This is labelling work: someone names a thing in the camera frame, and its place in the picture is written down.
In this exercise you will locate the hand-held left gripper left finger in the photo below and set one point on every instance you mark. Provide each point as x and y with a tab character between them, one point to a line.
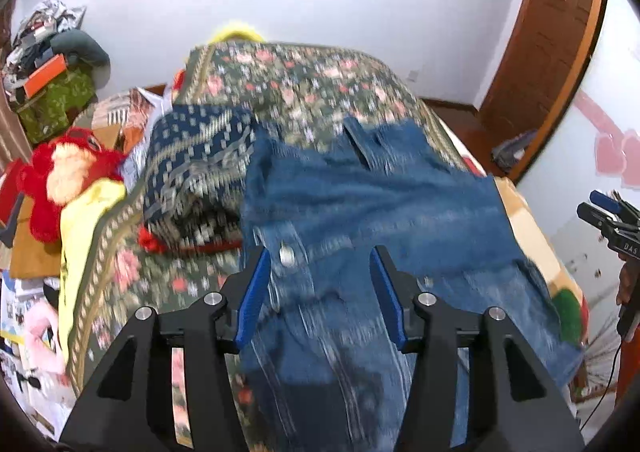
252	294

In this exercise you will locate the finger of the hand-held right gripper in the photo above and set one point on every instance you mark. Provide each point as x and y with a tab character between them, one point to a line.
602	200
592	217

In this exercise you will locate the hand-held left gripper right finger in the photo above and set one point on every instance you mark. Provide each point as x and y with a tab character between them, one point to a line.
387	299

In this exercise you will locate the blue denim jacket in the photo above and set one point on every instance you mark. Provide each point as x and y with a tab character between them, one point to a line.
375	212

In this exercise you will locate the person's right hand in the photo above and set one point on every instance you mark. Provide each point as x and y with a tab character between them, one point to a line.
629	284

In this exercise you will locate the pink heart decal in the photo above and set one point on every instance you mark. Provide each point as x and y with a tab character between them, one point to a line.
607	152

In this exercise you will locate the grey shoes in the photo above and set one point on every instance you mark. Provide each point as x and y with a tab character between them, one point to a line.
515	150

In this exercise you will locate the red cloth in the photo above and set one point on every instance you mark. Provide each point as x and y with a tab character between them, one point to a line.
165	242

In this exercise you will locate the navy patterned cloth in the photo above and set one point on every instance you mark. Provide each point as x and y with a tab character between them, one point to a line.
195	152

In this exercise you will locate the brown wooden door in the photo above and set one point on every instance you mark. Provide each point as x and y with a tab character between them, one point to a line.
545	32

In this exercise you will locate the yellow cloth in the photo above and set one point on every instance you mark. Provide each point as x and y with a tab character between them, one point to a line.
80	224

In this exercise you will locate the pink cloth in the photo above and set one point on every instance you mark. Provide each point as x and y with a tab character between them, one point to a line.
42	337

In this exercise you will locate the green floral blanket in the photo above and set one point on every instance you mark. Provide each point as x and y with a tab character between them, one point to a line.
300	82

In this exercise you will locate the striped paper bag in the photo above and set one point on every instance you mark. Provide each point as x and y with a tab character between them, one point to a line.
125	115

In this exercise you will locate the brown cardboard box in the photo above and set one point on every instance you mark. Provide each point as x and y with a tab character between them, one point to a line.
35	252

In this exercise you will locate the red plush toy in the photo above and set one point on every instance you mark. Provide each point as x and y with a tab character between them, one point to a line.
37	175

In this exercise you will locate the green patterned cloth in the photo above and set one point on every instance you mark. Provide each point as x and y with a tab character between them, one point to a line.
55	107

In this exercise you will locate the grey neck pillow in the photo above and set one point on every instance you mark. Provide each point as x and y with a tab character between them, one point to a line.
82	48

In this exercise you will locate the orange box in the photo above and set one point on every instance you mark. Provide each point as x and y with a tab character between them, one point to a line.
45	75

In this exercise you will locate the pile of mixed clutter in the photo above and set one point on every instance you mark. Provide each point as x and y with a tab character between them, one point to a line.
35	32

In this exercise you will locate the white wall socket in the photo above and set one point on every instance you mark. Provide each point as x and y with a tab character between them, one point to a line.
413	76

